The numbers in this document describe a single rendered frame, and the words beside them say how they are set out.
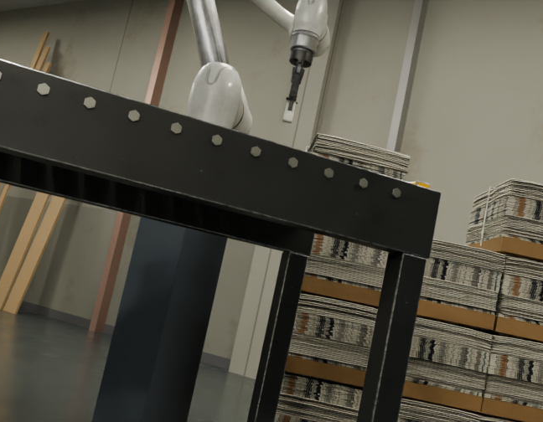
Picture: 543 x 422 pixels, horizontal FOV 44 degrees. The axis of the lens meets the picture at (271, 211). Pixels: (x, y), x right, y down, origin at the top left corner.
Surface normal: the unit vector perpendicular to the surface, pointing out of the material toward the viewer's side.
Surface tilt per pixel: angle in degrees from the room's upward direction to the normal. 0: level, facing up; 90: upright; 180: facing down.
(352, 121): 90
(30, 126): 90
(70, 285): 90
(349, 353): 90
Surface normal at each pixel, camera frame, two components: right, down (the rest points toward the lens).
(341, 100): -0.55, -0.23
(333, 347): 0.04, -0.13
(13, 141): 0.36, -0.05
